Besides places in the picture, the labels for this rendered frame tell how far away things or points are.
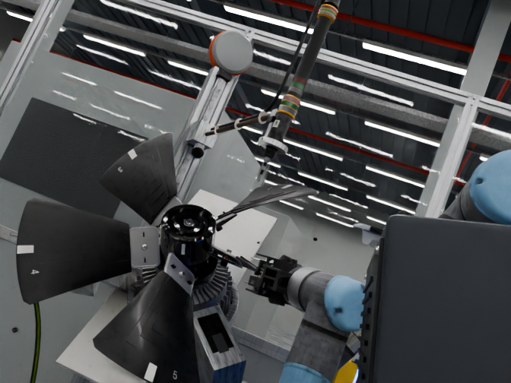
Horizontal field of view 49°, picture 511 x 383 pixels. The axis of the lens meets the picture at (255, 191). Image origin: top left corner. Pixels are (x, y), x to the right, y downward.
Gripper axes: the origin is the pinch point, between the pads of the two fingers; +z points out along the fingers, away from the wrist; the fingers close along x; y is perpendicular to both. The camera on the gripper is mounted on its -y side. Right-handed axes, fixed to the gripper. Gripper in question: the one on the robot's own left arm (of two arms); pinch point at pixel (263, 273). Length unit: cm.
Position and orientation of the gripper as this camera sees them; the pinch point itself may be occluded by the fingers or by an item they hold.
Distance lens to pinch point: 115.2
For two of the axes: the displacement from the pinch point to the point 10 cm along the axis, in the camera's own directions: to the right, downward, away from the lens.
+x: -2.9, 9.5, -1.2
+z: -4.3, -0.2, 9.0
